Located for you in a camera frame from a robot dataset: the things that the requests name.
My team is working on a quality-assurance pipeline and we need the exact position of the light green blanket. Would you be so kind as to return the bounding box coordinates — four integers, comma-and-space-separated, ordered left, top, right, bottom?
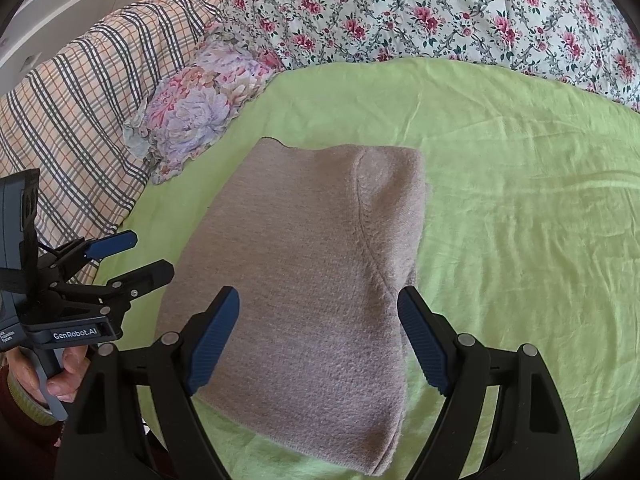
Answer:
92, 57, 640, 480

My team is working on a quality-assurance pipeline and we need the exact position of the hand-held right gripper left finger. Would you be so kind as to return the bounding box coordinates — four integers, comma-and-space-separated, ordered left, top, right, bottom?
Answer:
60, 286, 241, 480

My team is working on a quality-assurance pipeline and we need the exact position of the plaid quilt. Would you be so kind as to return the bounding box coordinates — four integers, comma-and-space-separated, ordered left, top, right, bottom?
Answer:
0, 0, 236, 286

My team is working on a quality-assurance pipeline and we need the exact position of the white panelled door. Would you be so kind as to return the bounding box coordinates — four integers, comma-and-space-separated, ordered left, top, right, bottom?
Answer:
0, 0, 137, 92

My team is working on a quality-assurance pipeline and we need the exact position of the person's left hand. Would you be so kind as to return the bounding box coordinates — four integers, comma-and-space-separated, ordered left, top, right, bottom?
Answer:
7, 346, 97, 403

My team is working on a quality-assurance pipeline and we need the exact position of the white rose print quilt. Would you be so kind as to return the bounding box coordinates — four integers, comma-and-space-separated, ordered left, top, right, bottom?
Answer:
215, 0, 640, 113

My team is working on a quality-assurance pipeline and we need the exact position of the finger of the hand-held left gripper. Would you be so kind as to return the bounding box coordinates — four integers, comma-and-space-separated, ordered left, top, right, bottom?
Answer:
52, 259, 175, 312
37, 230, 139, 286

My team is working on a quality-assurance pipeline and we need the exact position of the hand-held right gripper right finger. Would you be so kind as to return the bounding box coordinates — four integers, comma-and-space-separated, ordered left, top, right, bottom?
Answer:
397, 286, 576, 480

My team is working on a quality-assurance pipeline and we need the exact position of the beige knit sweater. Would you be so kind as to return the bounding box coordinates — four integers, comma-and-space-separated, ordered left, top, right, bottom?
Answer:
154, 137, 433, 476

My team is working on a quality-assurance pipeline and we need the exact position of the purple floral pillow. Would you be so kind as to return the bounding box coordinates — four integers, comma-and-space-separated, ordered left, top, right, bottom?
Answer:
122, 37, 283, 186

